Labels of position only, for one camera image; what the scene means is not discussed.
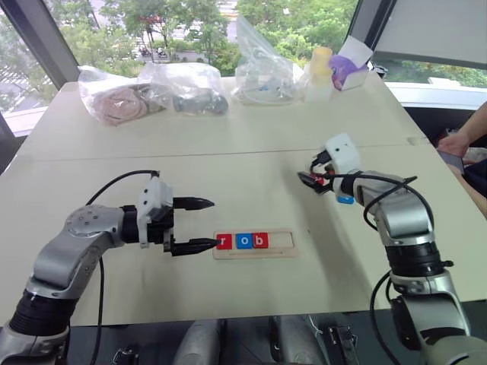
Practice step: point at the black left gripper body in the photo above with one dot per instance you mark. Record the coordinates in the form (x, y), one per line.
(161, 230)

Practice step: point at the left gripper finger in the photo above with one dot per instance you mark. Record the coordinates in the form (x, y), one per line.
(192, 204)
(190, 247)

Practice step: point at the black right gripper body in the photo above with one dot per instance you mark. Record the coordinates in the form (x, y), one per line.
(322, 161)

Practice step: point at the red letter r block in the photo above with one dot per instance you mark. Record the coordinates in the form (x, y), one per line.
(225, 241)

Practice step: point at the bystander's bare forearm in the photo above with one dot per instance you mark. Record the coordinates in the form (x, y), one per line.
(475, 121)

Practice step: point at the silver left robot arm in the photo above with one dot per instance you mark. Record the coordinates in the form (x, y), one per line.
(61, 258)

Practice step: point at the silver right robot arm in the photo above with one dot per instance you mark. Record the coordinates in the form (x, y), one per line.
(407, 228)

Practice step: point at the blue letter o block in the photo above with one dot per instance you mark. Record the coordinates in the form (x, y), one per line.
(243, 242)

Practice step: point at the wooden letter tray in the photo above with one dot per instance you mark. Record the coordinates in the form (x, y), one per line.
(281, 243)

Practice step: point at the red letter b block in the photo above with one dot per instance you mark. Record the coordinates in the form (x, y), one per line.
(260, 240)

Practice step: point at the grey rounded robot leg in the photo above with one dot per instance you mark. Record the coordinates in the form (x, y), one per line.
(298, 342)
(199, 344)

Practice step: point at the bystander's bare hand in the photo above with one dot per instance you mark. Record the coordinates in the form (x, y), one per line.
(454, 144)

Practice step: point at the yellow and white bottle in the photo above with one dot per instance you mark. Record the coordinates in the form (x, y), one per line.
(319, 72)

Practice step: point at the purple and white tissue box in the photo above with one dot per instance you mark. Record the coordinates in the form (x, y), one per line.
(348, 68)

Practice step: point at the plastic bag with dark items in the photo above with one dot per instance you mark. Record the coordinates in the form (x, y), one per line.
(198, 100)

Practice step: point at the black clip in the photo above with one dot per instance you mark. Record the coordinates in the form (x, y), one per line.
(342, 344)
(125, 355)

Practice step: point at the dark smartphone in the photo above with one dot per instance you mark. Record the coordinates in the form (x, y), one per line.
(451, 159)

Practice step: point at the plastic bag with beige items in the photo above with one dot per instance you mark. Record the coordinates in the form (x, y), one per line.
(118, 99)

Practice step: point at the bystander's leg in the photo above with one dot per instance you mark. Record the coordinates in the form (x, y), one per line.
(475, 186)

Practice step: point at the white window blind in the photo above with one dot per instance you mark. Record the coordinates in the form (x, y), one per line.
(433, 28)

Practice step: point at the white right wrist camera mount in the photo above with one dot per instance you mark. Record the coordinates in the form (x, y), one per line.
(342, 152)

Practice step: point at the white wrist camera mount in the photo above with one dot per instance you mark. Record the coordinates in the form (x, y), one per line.
(342, 152)
(152, 197)

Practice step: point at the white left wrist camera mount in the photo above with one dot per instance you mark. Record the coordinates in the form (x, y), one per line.
(152, 197)

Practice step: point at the dark window frame post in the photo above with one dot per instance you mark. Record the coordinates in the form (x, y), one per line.
(367, 26)
(45, 42)

